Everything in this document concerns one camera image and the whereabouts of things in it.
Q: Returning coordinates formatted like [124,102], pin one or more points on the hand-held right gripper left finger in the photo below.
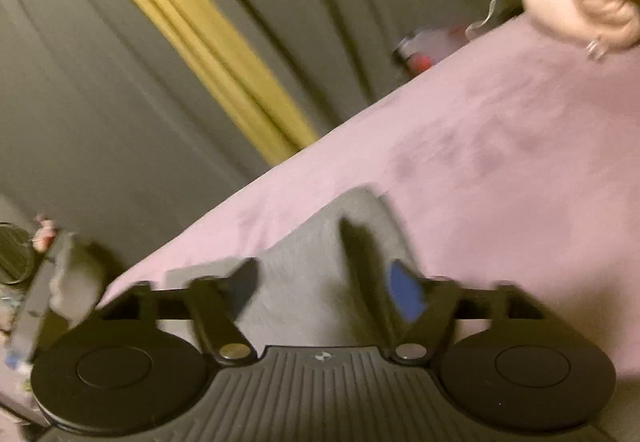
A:
[240,284]

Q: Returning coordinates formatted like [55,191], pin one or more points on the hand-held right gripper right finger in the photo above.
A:
[405,292]

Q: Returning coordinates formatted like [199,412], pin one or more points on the grey sweat pants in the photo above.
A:
[310,282]

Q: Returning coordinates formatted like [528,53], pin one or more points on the grey cloth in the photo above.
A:
[75,277]

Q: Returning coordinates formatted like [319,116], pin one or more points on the pink bed sheet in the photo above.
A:
[500,147]

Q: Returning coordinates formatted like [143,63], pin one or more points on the small pink figurine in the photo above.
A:
[45,232]

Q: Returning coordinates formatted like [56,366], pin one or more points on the olive green curtain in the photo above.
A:
[100,122]

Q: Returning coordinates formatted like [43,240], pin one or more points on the round dark container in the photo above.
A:
[14,254]

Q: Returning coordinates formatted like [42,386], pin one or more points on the red and white object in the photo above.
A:
[425,55]

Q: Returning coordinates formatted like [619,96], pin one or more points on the yellow curtain panel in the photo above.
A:
[200,37]

